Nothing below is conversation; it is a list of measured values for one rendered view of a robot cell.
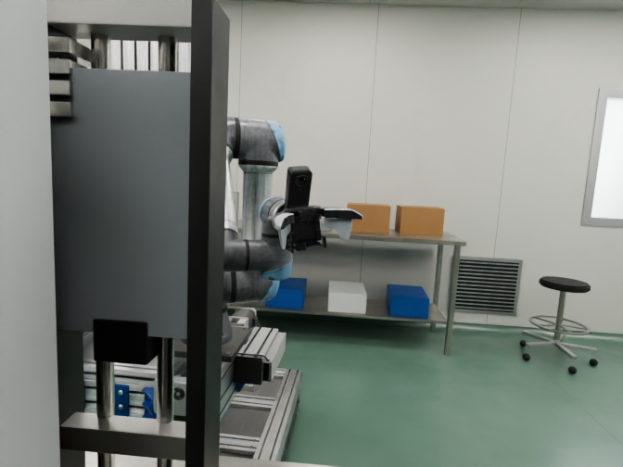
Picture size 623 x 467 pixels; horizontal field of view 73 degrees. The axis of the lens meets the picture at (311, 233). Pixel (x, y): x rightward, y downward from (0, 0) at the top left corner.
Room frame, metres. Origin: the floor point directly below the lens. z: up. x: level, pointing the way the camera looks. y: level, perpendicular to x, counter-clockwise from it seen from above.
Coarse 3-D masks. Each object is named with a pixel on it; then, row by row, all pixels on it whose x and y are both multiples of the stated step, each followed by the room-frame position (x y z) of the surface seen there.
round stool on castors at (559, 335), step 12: (552, 276) 3.28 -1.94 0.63; (552, 288) 3.06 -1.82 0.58; (564, 288) 2.99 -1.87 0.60; (576, 288) 2.97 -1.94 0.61; (588, 288) 2.99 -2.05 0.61; (564, 300) 3.12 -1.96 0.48; (540, 324) 3.09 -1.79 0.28; (552, 324) 3.11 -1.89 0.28; (564, 324) 3.12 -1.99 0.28; (540, 336) 3.23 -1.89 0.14; (564, 336) 3.29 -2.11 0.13; (564, 348) 3.00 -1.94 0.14; (576, 348) 3.07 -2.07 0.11; (588, 348) 3.04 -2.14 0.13
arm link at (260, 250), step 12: (252, 240) 0.96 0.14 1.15; (264, 240) 0.96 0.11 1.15; (276, 240) 0.95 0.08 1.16; (252, 252) 0.93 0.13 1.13; (264, 252) 0.94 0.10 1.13; (276, 252) 0.95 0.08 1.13; (288, 252) 0.96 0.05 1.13; (252, 264) 0.93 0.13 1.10; (264, 264) 0.94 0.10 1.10; (276, 264) 0.95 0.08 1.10; (288, 264) 0.96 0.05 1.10; (264, 276) 0.96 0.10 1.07; (276, 276) 0.95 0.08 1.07; (288, 276) 0.97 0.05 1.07
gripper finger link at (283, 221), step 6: (282, 216) 0.74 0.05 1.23; (288, 216) 0.74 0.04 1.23; (276, 222) 0.70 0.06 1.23; (282, 222) 0.69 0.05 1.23; (288, 222) 0.74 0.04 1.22; (276, 228) 0.70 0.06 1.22; (282, 228) 0.69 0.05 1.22; (288, 228) 0.76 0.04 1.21; (282, 234) 0.72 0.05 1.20; (282, 240) 0.72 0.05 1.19; (282, 246) 0.73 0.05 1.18
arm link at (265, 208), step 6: (270, 198) 0.99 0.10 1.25; (276, 198) 0.97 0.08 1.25; (282, 198) 0.96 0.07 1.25; (264, 204) 0.99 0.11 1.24; (270, 204) 0.95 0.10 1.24; (264, 210) 0.96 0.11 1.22; (264, 216) 0.96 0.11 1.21; (264, 222) 0.96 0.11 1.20; (270, 222) 0.93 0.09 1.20; (264, 228) 0.96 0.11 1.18; (270, 228) 0.95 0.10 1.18; (276, 234) 0.95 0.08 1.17
